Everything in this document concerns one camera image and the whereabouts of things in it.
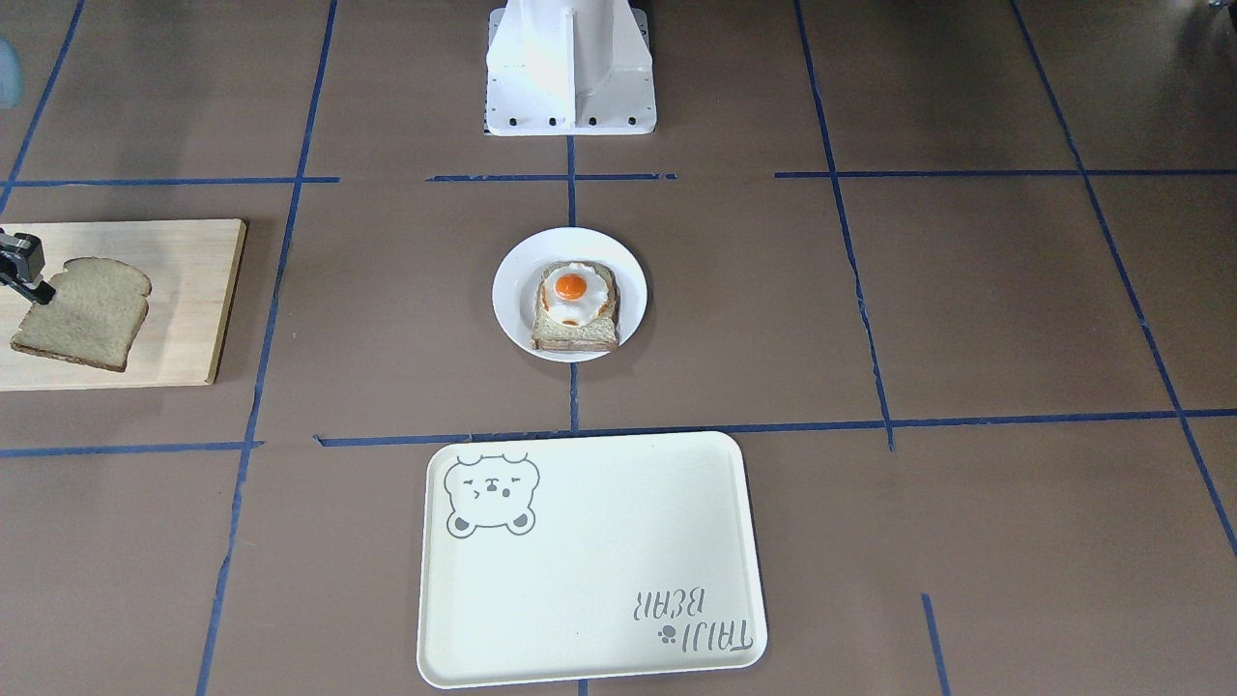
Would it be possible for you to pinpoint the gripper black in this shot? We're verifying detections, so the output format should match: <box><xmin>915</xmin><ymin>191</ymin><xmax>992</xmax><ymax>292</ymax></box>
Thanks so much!
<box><xmin>1</xmin><ymin>229</ymin><xmax>56</xmax><ymax>305</ymax></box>

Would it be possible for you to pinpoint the bread slice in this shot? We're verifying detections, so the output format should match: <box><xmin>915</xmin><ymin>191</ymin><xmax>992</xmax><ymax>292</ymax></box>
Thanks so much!
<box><xmin>10</xmin><ymin>257</ymin><xmax>152</xmax><ymax>373</ymax></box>
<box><xmin>531</xmin><ymin>263</ymin><xmax>619</xmax><ymax>354</ymax></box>

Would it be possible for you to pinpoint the white round plate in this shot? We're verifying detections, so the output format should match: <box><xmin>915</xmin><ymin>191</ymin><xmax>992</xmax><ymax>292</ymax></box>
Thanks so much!
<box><xmin>491</xmin><ymin>226</ymin><xmax>648</xmax><ymax>363</ymax></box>

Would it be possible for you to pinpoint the bread slice under egg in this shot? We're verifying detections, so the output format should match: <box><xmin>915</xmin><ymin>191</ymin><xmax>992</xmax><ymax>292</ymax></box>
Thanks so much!
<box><xmin>531</xmin><ymin>263</ymin><xmax>619</xmax><ymax>354</ymax></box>

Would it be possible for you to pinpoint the wooden cutting board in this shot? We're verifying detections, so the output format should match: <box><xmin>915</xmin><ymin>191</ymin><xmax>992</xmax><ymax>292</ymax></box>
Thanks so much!
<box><xmin>1</xmin><ymin>218</ymin><xmax>246</xmax><ymax>392</ymax></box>

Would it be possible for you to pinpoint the fried egg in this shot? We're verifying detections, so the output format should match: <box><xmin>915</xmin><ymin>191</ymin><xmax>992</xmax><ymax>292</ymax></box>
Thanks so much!
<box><xmin>534</xmin><ymin>261</ymin><xmax>616</xmax><ymax>329</ymax></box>

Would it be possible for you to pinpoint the cream bear tray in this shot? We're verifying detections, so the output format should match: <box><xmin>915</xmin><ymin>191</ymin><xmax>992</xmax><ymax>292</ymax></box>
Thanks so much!
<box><xmin>416</xmin><ymin>431</ymin><xmax>768</xmax><ymax>690</ymax></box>

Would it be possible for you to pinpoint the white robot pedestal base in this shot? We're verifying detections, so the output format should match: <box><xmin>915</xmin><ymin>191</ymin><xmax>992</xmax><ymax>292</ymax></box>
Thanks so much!
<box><xmin>485</xmin><ymin>1</ymin><xmax>658</xmax><ymax>137</ymax></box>

